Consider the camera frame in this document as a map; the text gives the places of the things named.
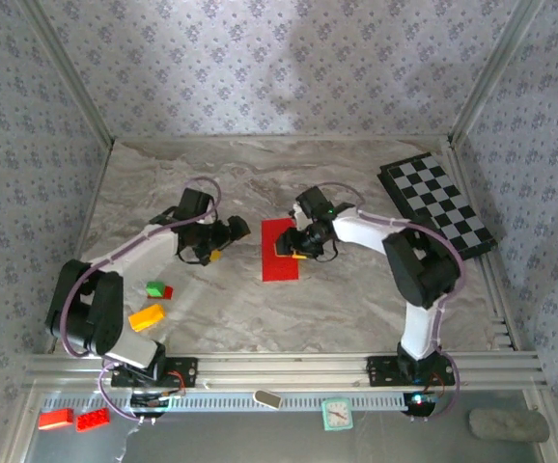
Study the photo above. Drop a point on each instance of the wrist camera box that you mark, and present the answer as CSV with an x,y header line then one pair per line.
x,y
313,202
195,203

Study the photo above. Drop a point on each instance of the teal square clock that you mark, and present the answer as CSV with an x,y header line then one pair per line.
x,y
337,415

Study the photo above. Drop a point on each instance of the grey metal shelf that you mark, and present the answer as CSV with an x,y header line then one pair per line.
x,y
259,439

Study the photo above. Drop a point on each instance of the smooth red toy brick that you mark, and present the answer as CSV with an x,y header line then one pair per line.
x,y
56,419

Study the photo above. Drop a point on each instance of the yellow toy brick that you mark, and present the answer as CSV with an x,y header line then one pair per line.
x,y
146,317

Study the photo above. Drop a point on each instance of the small red toy block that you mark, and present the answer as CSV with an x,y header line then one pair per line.
x,y
168,292

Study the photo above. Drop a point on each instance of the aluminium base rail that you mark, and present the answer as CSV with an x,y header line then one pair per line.
x,y
284,369

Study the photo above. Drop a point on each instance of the aluminium frame post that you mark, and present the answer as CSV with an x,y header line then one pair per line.
x,y
69,72
491,72

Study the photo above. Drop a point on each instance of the small grey white block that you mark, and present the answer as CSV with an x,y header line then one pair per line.
x,y
267,399

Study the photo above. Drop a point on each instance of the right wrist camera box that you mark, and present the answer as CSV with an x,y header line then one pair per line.
x,y
313,202

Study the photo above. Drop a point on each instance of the grey stone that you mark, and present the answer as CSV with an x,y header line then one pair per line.
x,y
508,425

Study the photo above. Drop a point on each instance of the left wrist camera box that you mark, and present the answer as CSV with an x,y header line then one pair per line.
x,y
195,203

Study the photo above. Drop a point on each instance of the black and grey chessboard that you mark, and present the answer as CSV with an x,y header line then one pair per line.
x,y
433,193

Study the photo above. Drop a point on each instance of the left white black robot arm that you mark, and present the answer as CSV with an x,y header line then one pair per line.
x,y
156,245

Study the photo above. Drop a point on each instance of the studded red toy brick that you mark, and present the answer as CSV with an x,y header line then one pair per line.
x,y
93,419

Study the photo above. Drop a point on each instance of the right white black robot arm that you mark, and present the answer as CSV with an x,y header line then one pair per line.
x,y
419,333

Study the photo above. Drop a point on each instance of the aluminium side rail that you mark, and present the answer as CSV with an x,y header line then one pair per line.
x,y
500,330
94,202

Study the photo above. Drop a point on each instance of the green toy block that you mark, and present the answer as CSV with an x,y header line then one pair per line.
x,y
155,288

